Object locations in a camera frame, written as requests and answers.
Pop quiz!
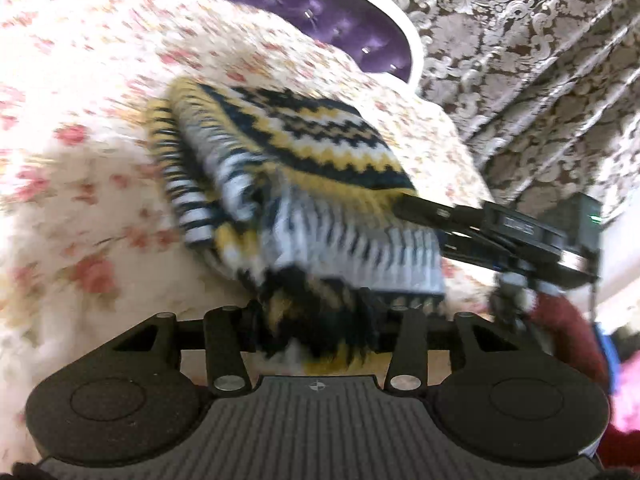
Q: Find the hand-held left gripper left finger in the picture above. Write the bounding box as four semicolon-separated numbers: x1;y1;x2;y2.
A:
112;305;262;394

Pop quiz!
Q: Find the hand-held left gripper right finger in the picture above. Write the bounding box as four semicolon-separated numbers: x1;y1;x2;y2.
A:
372;304;526;394

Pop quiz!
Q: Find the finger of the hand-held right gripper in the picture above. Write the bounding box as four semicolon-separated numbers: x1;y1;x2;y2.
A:
395;194;486;233
440;234;526;268

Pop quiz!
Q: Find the yellow navy white knit sweater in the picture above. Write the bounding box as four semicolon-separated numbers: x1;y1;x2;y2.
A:
147;77;448;376

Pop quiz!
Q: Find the person's right forearm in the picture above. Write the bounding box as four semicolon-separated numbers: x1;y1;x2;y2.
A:
530;292;613;391

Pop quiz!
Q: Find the brown silver damask curtain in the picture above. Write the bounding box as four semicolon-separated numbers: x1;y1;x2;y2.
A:
340;0;640;221

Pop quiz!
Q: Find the pink cloth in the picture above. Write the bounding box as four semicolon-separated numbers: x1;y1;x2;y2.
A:
607;355;640;433

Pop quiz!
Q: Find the floral bedspread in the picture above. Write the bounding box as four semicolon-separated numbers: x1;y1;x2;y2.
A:
0;0;501;461

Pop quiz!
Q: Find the purple tufted headboard white frame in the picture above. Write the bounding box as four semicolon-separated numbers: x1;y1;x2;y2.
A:
150;0;426;86

